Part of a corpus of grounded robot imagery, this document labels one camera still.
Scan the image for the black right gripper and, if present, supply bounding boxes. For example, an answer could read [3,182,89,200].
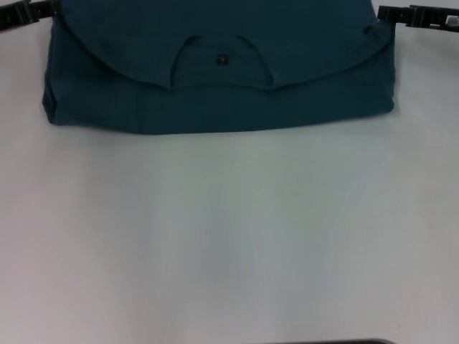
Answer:
[378,4,459,29]

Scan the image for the blue FREE print t-shirt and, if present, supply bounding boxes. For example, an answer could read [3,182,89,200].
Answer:
[42,0,397,136]

